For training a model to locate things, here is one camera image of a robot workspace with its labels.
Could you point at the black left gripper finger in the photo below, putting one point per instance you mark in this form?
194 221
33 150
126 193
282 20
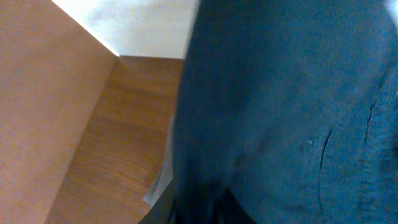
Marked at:
163 211

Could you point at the dark blue shorts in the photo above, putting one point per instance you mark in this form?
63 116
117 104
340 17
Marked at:
292 107

